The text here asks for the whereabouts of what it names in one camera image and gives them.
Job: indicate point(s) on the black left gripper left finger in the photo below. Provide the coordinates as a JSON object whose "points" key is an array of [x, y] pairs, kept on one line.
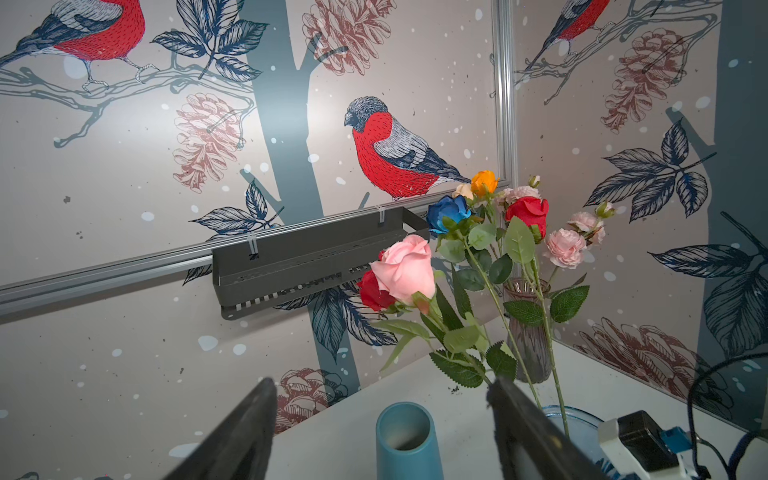
{"points": [[240, 446]]}

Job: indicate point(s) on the orange artificial rose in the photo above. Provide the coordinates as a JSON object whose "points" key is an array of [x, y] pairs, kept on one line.
{"points": [[484, 183]]}

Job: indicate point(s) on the pink artificial rose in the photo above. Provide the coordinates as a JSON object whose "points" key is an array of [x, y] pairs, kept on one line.
{"points": [[405, 267]]}

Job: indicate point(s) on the blue purple glass vase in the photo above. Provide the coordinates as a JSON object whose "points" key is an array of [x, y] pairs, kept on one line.
{"points": [[583, 432]]}

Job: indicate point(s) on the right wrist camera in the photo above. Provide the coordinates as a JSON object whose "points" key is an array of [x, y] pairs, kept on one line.
{"points": [[635, 446]]}

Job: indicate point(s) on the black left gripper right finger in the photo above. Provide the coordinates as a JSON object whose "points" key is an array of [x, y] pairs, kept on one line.
{"points": [[531, 442]]}

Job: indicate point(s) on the pink peony spray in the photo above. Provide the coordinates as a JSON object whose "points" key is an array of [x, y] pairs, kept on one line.
{"points": [[566, 247], [510, 195]]}

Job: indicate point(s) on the teal ceramic vase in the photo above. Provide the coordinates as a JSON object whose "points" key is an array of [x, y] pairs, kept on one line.
{"points": [[406, 444]]}

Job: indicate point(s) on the cream peach artificial rose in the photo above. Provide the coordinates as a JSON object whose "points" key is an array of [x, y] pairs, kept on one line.
{"points": [[464, 190]]}

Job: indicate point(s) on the pink grey glass vase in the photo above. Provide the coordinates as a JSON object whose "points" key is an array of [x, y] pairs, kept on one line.
{"points": [[528, 335]]}

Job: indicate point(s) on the black hanging wire basket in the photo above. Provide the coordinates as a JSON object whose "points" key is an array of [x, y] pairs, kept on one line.
{"points": [[265, 272]]}

